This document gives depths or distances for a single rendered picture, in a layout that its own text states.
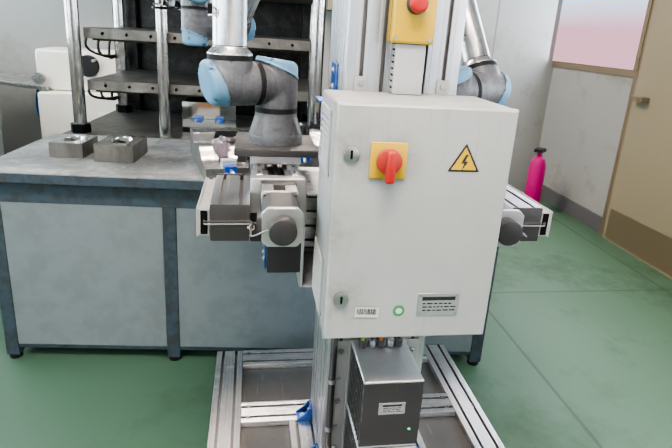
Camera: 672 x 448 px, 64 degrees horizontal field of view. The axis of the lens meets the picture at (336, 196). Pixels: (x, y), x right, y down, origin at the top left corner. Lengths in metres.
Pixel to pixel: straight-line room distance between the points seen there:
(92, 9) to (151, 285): 3.41
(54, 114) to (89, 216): 2.45
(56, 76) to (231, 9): 3.34
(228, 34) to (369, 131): 0.57
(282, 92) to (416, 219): 0.60
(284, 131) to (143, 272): 1.01
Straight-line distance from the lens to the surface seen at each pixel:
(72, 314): 2.41
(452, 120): 0.99
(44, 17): 5.37
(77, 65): 2.91
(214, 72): 1.37
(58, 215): 2.25
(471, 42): 1.70
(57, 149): 2.39
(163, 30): 2.80
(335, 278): 1.03
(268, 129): 1.46
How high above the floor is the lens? 1.35
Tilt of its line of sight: 17 degrees down
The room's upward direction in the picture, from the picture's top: 4 degrees clockwise
